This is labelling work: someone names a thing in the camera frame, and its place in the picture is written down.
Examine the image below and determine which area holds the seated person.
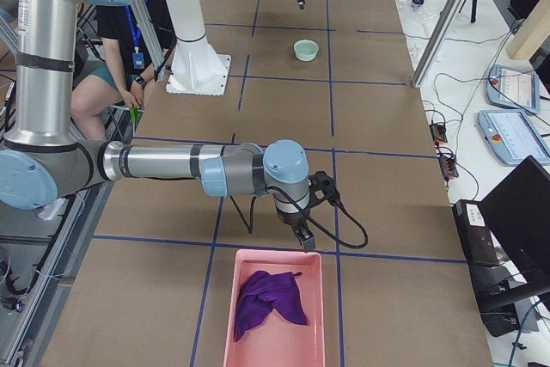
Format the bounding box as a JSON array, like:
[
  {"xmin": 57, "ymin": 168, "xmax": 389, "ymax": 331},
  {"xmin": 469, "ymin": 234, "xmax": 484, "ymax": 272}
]
[{"xmin": 70, "ymin": 6, "xmax": 155, "ymax": 140}]

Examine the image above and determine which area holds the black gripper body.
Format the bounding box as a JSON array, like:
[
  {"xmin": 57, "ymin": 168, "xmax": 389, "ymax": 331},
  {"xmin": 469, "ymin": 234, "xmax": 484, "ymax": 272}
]
[{"xmin": 277, "ymin": 209, "xmax": 310, "ymax": 228}]

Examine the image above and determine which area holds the white power strip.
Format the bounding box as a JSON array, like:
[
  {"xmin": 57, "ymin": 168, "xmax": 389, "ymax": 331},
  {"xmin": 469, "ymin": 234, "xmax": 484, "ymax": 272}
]
[{"xmin": 37, "ymin": 198, "xmax": 66, "ymax": 221}]

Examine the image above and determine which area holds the upper teach pendant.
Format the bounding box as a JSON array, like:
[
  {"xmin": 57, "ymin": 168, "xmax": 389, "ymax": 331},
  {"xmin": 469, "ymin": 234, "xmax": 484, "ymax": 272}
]
[{"xmin": 486, "ymin": 64, "xmax": 541, "ymax": 115}]

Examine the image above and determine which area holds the orange connector block lower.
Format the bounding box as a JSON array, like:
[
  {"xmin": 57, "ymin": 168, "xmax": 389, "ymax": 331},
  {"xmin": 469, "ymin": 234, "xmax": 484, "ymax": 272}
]
[{"xmin": 438, "ymin": 154, "xmax": 459, "ymax": 180}]

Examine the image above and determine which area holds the lower teach pendant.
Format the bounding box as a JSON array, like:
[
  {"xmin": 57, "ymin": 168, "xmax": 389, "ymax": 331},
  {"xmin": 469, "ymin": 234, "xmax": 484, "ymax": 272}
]
[{"xmin": 477, "ymin": 109, "xmax": 549, "ymax": 166}]

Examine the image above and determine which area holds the orange connector block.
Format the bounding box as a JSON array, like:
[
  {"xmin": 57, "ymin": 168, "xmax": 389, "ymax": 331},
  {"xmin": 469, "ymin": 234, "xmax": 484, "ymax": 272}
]
[
  {"xmin": 438, "ymin": 154, "xmax": 459, "ymax": 180},
  {"xmin": 429, "ymin": 123, "xmax": 448, "ymax": 146}
]

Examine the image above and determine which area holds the black computer monitor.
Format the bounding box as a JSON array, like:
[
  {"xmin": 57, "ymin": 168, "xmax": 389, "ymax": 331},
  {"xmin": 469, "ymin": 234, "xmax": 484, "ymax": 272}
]
[{"xmin": 480, "ymin": 156, "xmax": 549, "ymax": 275}]

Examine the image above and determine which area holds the purple cloth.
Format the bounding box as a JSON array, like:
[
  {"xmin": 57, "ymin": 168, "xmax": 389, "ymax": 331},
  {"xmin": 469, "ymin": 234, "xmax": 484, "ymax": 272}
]
[{"xmin": 234, "ymin": 270, "xmax": 308, "ymax": 341}]

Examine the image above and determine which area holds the teach pendant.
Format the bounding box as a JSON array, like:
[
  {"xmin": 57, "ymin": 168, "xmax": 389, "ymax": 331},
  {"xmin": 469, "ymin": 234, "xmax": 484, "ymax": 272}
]
[
  {"xmin": 477, "ymin": 109, "xmax": 549, "ymax": 166},
  {"xmin": 486, "ymin": 64, "xmax": 541, "ymax": 115}
]

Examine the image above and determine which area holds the mint green bowl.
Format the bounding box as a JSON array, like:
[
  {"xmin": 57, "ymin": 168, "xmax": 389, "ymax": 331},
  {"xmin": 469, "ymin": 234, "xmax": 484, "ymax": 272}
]
[{"xmin": 293, "ymin": 39, "xmax": 319, "ymax": 62}]

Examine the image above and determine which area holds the black desktop box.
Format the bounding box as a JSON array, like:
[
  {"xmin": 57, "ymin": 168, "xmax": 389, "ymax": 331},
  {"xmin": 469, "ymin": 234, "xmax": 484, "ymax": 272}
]
[{"xmin": 452, "ymin": 199, "xmax": 509, "ymax": 267}]

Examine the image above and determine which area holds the orange connector block upper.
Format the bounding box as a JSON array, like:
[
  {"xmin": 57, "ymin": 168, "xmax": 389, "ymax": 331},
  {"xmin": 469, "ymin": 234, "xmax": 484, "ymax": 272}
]
[{"xmin": 429, "ymin": 123, "xmax": 448, "ymax": 146}]

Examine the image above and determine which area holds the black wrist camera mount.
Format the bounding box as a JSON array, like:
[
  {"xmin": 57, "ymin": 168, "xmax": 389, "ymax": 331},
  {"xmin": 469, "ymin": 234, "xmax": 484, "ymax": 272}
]
[{"xmin": 308, "ymin": 171, "xmax": 339, "ymax": 208}]

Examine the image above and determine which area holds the pink plastic bin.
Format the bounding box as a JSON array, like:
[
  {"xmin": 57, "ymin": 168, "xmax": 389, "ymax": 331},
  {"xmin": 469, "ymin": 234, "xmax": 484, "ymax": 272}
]
[{"xmin": 223, "ymin": 249, "xmax": 326, "ymax": 366}]

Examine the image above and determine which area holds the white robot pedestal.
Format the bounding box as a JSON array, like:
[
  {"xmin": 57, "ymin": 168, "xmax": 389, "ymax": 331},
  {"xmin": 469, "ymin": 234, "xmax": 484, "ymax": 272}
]
[{"xmin": 166, "ymin": 0, "xmax": 231, "ymax": 96}]

